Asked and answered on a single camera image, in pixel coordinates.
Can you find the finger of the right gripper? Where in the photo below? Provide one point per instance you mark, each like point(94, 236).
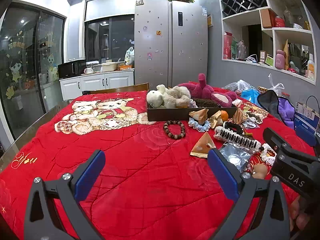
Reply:
point(307, 134)
point(277, 143)

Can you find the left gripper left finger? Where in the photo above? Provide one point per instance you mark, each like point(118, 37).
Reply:
point(42, 220)

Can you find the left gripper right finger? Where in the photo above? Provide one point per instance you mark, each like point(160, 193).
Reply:
point(271, 219)

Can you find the clear bag black card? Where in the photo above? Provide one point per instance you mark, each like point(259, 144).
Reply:
point(235, 154)

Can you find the furry black hair claw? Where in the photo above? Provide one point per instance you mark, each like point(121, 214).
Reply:
point(228, 135)

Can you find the orange mandarin fruit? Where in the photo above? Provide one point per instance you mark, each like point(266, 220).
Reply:
point(224, 116)

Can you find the triangular orange snack pack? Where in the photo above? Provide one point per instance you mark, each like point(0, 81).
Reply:
point(203, 146)

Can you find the blue white scrunchie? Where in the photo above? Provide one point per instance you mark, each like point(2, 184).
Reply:
point(200, 128)

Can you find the white black lace scrunchie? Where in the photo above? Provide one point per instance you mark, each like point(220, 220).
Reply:
point(268, 155)

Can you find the person right hand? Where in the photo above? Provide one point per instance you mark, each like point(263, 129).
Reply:
point(297, 217)

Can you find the purple grey fabric bag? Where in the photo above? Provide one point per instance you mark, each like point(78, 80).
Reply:
point(278, 106)

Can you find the blue plastic bag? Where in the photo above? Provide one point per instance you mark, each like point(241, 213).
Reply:
point(251, 95)

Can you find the clear plastic food bag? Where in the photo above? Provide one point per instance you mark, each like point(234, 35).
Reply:
point(240, 86)

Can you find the pink plush bear toy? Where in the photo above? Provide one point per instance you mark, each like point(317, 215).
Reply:
point(202, 90)

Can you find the red gift box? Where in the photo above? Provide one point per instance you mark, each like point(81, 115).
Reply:
point(227, 44)

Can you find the white plush bunny toy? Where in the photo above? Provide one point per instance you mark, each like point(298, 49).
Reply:
point(163, 97)

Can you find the red bear print blanket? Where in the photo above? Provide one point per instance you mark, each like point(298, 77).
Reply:
point(150, 187)

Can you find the black storage box tray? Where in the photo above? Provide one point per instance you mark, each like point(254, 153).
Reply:
point(182, 114)

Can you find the white kitchen cabinet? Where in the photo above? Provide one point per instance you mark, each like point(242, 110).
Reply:
point(73, 87)

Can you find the wooden chair back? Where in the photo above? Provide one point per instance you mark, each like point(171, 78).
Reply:
point(133, 88)

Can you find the silver double door refrigerator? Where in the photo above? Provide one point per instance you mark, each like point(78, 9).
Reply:
point(171, 42)

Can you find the black microwave oven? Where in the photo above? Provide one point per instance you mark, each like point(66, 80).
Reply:
point(71, 68)

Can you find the white wall shelf unit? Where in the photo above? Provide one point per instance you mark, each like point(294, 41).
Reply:
point(285, 27)

